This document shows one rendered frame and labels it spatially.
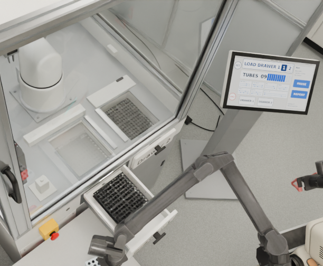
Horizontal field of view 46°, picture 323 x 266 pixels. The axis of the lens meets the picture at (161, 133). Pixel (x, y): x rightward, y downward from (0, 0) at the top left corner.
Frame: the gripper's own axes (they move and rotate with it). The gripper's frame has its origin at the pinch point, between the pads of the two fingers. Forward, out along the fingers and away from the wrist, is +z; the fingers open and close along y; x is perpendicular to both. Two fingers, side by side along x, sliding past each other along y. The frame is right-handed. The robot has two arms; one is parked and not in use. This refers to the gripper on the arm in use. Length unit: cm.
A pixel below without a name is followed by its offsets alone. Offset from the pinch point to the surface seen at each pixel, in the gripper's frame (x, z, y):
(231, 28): -113, 27, -172
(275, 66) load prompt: -46, -21, -123
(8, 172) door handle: -27, -54, 26
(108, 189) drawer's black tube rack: -31.8, 11.1, -18.4
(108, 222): -16.9, 8.7, -10.4
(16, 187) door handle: -24, -50, 25
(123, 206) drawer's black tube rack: -20.6, 8.1, -19.6
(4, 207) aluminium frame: -27.7, -30.3, 28.4
